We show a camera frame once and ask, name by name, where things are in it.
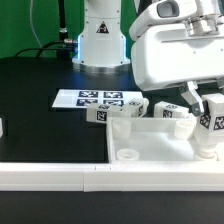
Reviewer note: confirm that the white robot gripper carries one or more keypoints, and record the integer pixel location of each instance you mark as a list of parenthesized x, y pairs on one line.
[(166, 56)]

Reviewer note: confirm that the green backdrop curtain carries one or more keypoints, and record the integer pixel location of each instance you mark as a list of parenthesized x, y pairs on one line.
[(16, 33)]

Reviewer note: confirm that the black pole stand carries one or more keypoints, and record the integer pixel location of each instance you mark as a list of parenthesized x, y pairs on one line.
[(63, 33)]

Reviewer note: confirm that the paper sheet with tags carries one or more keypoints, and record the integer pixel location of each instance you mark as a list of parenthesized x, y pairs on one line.
[(76, 98)]

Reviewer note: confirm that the white front fence bar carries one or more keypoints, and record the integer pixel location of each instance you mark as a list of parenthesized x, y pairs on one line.
[(195, 176)]

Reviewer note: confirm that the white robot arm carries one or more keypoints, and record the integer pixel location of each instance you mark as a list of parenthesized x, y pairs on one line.
[(102, 46)]

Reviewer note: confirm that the white square tabletop tray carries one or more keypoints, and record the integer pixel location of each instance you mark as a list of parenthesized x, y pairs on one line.
[(155, 140)]

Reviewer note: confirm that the white left fence piece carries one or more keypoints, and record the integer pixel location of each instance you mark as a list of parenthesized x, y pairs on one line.
[(1, 127)]

